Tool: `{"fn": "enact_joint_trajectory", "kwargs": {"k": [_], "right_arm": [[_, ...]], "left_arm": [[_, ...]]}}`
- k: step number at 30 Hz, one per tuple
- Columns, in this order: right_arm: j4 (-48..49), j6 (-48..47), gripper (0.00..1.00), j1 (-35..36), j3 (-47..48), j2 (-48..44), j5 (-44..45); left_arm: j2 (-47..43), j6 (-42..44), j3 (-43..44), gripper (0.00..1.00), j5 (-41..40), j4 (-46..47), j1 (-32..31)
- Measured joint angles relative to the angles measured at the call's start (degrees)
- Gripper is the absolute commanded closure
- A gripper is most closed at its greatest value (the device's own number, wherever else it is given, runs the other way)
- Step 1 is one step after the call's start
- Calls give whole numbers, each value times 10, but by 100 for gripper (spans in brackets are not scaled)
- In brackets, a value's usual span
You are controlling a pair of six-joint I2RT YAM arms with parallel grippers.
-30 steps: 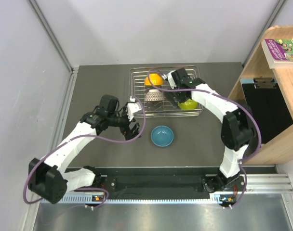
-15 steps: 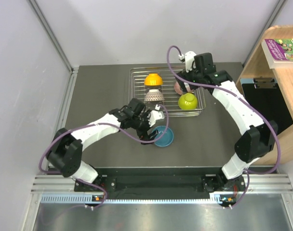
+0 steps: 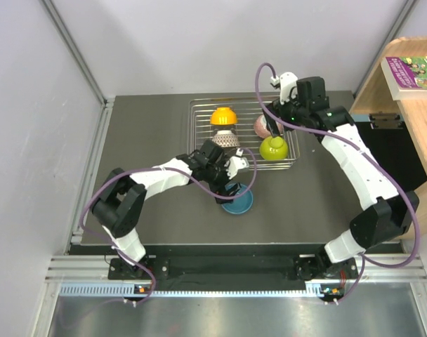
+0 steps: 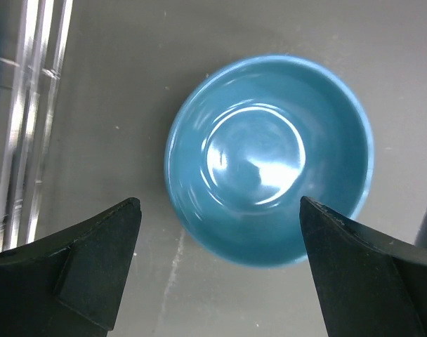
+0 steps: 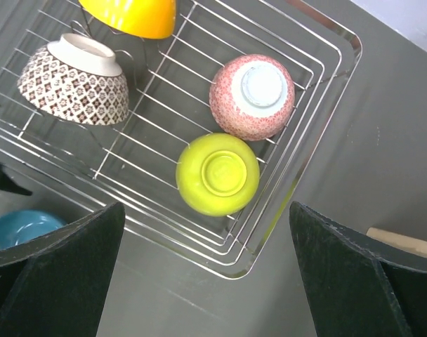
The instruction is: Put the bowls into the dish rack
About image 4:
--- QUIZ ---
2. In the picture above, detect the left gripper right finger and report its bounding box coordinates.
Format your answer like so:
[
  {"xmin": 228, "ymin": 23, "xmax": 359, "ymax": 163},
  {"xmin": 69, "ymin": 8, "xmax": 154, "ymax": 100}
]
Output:
[{"xmin": 300, "ymin": 197, "xmax": 427, "ymax": 336}]

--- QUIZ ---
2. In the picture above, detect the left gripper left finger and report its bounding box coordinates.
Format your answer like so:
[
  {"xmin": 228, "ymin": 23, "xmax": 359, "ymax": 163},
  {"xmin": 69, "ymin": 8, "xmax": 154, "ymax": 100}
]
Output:
[{"xmin": 0, "ymin": 197, "xmax": 142, "ymax": 336}]

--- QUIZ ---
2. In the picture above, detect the blue ceramic bowl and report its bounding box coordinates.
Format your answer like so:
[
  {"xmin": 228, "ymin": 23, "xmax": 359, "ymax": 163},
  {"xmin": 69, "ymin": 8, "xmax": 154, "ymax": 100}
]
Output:
[{"xmin": 164, "ymin": 54, "xmax": 375, "ymax": 268}]

